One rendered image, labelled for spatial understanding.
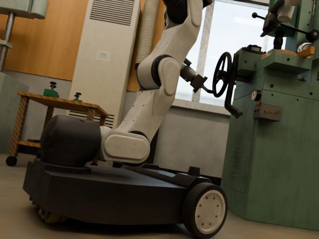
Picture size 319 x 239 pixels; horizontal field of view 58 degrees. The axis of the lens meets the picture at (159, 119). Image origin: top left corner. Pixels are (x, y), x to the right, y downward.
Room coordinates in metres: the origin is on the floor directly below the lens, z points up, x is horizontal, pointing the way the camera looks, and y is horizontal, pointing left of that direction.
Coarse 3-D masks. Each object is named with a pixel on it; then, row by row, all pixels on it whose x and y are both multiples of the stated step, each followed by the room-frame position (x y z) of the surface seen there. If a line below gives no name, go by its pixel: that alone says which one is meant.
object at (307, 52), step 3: (306, 48) 1.44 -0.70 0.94; (309, 48) 1.42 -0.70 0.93; (312, 48) 1.40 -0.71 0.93; (303, 51) 1.47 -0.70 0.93; (306, 51) 1.44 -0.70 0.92; (309, 51) 1.42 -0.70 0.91; (312, 51) 1.40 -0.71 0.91; (297, 54) 1.52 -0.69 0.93; (300, 54) 1.49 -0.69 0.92; (303, 54) 1.46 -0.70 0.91; (306, 54) 1.44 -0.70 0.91; (309, 54) 1.42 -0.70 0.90; (312, 54) 1.41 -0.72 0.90; (306, 57) 1.47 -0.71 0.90
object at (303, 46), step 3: (303, 42) 1.66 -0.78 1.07; (306, 42) 1.65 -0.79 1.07; (309, 42) 1.65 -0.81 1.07; (300, 45) 1.65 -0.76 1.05; (303, 45) 1.65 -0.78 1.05; (306, 45) 1.65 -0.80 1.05; (309, 45) 1.66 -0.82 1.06; (312, 45) 1.66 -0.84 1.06; (300, 48) 1.65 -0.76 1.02; (303, 48) 1.65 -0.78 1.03; (300, 51) 1.65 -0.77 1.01
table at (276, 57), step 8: (272, 56) 1.47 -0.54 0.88; (280, 56) 1.45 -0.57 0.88; (288, 56) 1.46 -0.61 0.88; (296, 56) 1.46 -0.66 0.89; (256, 64) 1.66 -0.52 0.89; (264, 64) 1.56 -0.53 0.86; (272, 64) 1.49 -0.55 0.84; (280, 64) 1.47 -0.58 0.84; (288, 64) 1.46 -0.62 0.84; (296, 64) 1.46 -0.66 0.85; (304, 64) 1.47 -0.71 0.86; (240, 72) 1.72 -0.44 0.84; (248, 72) 1.69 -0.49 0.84; (288, 72) 1.57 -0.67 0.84; (296, 72) 1.55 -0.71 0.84
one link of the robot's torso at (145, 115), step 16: (160, 64) 1.12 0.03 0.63; (176, 64) 1.16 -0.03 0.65; (160, 80) 1.14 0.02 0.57; (176, 80) 1.16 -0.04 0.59; (144, 96) 1.19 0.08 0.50; (160, 96) 1.14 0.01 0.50; (128, 112) 1.21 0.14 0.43; (144, 112) 1.14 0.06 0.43; (160, 112) 1.18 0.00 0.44; (128, 128) 1.12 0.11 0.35; (144, 128) 1.15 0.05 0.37
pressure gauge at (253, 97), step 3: (255, 90) 1.48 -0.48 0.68; (258, 90) 1.48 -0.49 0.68; (252, 93) 1.52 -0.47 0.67; (255, 93) 1.48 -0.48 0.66; (258, 93) 1.46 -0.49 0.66; (261, 93) 1.47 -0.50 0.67; (252, 96) 1.51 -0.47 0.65; (255, 96) 1.47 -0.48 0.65; (258, 96) 1.47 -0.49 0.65; (252, 99) 1.51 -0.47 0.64; (255, 99) 1.48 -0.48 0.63; (258, 99) 1.48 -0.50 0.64; (258, 102) 1.49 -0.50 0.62
